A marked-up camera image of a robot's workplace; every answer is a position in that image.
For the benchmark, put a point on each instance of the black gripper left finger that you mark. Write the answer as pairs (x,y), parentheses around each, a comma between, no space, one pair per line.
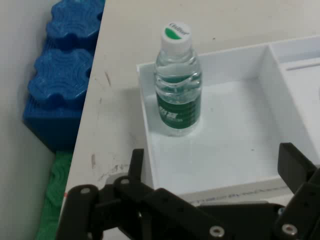
(140,207)

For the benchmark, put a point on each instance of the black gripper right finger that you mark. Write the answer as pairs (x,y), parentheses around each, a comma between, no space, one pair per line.
(303,200)

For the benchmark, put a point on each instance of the green label water bottle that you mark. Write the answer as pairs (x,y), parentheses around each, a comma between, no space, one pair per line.
(178,105)

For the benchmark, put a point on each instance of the green foam puzzle mat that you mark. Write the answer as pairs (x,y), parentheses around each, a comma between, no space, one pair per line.
(53,200)

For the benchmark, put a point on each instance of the white and blue cardboard box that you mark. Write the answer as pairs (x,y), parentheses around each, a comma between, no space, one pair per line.
(232,150)

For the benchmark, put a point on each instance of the blue foam puzzle mat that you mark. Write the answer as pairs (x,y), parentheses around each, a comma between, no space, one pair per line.
(75,22)
(57,100)

